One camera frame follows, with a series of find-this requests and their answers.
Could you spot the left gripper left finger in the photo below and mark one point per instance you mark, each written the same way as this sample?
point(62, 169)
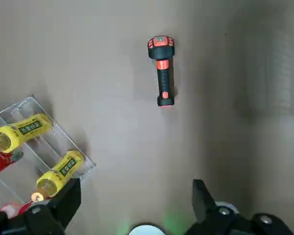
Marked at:
point(51, 215)

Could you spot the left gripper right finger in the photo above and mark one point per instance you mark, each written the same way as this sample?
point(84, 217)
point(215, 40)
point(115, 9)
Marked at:
point(210, 220)

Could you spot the red cola bottle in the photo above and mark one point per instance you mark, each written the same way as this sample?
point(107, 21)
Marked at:
point(2, 162)
point(22, 208)

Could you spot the yellow tea bottle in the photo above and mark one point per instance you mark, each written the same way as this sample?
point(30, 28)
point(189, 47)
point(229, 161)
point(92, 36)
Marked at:
point(63, 169)
point(27, 129)

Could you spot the clear acrylic shelf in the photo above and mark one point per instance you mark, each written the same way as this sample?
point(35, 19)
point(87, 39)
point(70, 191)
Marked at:
point(71, 147)

